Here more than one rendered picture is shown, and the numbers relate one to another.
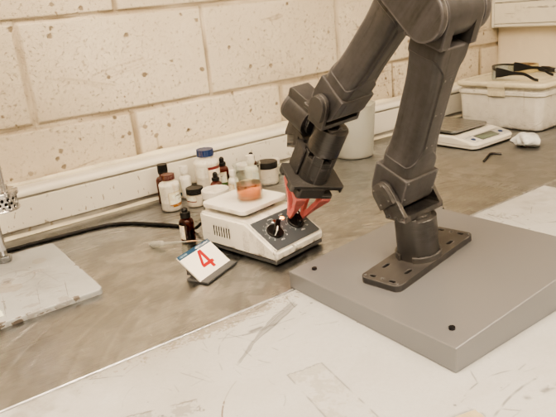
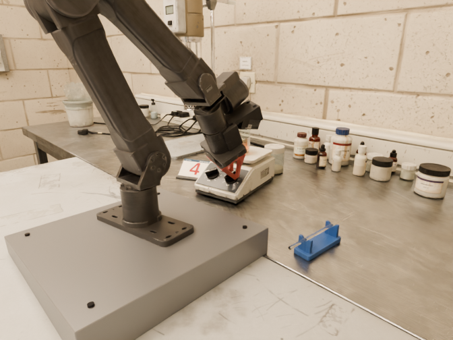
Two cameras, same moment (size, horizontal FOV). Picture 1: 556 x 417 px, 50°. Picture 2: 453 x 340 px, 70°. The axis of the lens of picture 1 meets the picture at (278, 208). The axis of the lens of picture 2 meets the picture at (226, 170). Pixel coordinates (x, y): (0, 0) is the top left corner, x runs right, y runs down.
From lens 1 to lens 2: 1.16 m
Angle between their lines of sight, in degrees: 74
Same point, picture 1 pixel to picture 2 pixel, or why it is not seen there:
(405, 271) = (115, 215)
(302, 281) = not seen: hidden behind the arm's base
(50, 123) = (282, 83)
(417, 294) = (87, 224)
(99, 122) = (305, 90)
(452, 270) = (109, 237)
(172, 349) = (107, 178)
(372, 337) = not seen: hidden behind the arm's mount
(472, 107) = not seen: outside the picture
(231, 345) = (100, 189)
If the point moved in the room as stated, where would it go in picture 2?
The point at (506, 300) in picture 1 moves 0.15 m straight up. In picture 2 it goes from (36, 257) to (13, 162)
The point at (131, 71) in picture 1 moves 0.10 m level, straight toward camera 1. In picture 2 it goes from (334, 61) to (309, 61)
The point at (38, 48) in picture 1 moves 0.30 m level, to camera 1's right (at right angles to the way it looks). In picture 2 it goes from (286, 38) to (323, 34)
